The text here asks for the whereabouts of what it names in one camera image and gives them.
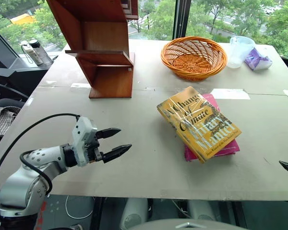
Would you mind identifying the black office chair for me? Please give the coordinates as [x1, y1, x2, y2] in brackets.
[0, 80, 30, 110]

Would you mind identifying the white water bottle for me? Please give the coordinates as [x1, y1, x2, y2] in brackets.
[20, 40, 43, 66]

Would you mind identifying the purple and white packet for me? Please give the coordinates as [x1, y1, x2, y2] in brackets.
[244, 47, 273, 71]

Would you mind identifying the black window frame post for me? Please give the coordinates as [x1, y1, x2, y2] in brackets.
[172, 0, 192, 40]

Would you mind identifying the brown wooden bookshelf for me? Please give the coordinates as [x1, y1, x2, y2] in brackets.
[46, 0, 139, 100]

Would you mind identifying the thin white cable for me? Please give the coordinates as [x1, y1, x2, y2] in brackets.
[65, 195, 95, 220]

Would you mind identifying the white rounded robot leg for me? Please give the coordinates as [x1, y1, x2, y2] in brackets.
[119, 198, 149, 230]
[188, 199, 217, 221]

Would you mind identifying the pink book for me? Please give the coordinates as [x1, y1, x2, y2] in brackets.
[184, 93, 241, 163]

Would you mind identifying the yellow hardcover book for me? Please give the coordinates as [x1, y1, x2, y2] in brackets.
[156, 86, 242, 164]

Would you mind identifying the clear bottle with black cap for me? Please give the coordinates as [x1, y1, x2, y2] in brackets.
[28, 39, 54, 67]

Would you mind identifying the large white tape strip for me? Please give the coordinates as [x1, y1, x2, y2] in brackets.
[210, 88, 251, 101]

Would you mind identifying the black monitor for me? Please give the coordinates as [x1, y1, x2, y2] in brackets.
[0, 23, 20, 70]

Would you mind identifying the orange wicker basket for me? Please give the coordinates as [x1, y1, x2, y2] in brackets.
[160, 36, 228, 82]

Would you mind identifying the clear plastic measuring cup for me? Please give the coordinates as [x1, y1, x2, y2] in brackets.
[227, 35, 256, 69]

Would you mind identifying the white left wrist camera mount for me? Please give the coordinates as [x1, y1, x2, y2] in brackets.
[71, 116, 98, 167]

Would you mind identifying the grey robot torso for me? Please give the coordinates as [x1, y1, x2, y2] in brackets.
[129, 218, 248, 230]

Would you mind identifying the checked cloth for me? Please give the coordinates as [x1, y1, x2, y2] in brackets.
[0, 106, 22, 147]

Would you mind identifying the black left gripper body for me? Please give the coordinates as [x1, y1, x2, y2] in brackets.
[85, 133, 106, 164]

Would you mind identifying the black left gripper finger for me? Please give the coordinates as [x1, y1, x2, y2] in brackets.
[102, 144, 132, 164]
[96, 127, 122, 140]

